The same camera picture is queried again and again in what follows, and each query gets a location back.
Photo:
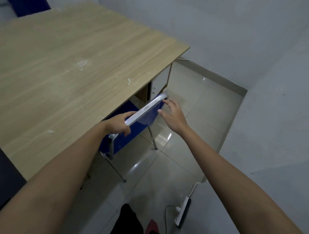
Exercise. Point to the blue chair backrest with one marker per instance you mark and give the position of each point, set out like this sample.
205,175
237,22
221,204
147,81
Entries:
29,6

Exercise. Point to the dark seat cushion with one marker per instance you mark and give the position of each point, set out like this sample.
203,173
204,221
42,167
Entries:
9,178

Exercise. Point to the person's left hand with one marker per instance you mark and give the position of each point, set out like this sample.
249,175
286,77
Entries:
114,125

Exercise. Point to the white desk drawer cabinet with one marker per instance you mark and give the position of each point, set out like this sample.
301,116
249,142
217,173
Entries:
160,78

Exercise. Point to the white plug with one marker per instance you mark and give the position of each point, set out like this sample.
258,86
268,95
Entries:
178,209

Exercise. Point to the white power strip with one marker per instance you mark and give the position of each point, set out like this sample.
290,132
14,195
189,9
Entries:
184,211

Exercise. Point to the red slipper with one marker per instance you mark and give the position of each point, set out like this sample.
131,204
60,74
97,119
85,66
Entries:
152,227

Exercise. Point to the blue chair with chrome frame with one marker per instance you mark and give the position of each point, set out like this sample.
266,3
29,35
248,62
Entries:
142,118

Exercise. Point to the person's right hand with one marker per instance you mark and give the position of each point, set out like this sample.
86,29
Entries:
176,118

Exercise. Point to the person's right thumb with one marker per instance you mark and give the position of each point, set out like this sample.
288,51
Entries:
163,114

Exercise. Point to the person's left thumb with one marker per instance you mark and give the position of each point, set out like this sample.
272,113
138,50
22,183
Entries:
123,130

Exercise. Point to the person's right forearm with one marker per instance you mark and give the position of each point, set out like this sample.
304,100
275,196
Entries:
231,188

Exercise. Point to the person's left forearm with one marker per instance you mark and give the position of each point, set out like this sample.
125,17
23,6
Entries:
55,183

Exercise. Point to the person's black trouser leg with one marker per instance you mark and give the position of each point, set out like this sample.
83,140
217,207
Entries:
126,220

